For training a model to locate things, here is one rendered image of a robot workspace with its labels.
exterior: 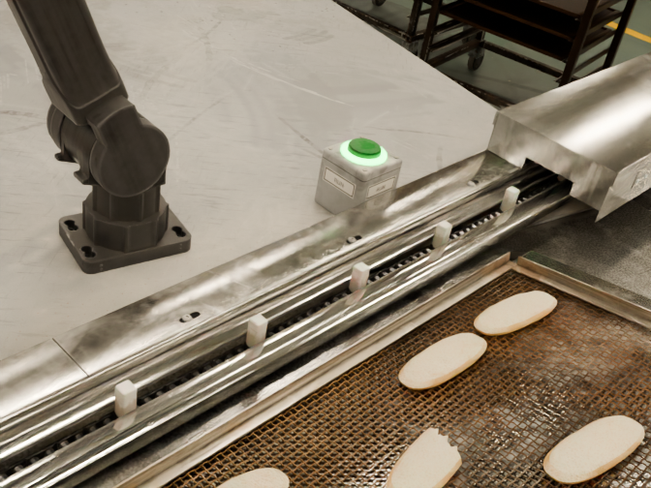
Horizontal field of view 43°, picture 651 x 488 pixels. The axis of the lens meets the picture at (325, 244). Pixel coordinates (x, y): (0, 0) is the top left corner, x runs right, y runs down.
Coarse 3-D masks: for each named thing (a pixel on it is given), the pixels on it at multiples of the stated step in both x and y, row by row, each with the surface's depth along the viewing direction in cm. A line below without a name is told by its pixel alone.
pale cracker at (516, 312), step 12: (504, 300) 76; (516, 300) 76; (528, 300) 76; (540, 300) 76; (552, 300) 77; (492, 312) 74; (504, 312) 74; (516, 312) 74; (528, 312) 74; (540, 312) 75; (480, 324) 73; (492, 324) 73; (504, 324) 73; (516, 324) 73; (528, 324) 74
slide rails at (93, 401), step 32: (544, 192) 106; (384, 256) 88; (320, 288) 82; (384, 288) 84; (320, 320) 78; (192, 352) 72; (256, 352) 73; (192, 384) 69; (64, 416) 64; (128, 416) 65; (0, 448) 60; (64, 448) 61; (32, 480) 59
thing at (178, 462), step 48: (480, 288) 79; (528, 288) 80; (576, 288) 79; (384, 336) 71; (432, 336) 72; (624, 336) 73; (288, 384) 63; (384, 384) 66; (240, 432) 60; (288, 432) 60; (336, 432) 61; (384, 432) 61; (144, 480) 55; (624, 480) 57
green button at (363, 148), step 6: (360, 138) 97; (366, 138) 98; (348, 144) 96; (354, 144) 96; (360, 144) 96; (366, 144) 96; (372, 144) 97; (378, 144) 97; (348, 150) 96; (354, 150) 95; (360, 150) 95; (366, 150) 95; (372, 150) 95; (378, 150) 96; (360, 156) 95; (366, 156) 95; (372, 156) 95; (378, 156) 96
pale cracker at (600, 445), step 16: (608, 416) 62; (624, 416) 62; (576, 432) 60; (592, 432) 60; (608, 432) 60; (624, 432) 60; (640, 432) 61; (560, 448) 59; (576, 448) 58; (592, 448) 58; (608, 448) 59; (624, 448) 59; (544, 464) 58; (560, 464) 57; (576, 464) 57; (592, 464) 57; (608, 464) 58; (560, 480) 56; (576, 480) 56
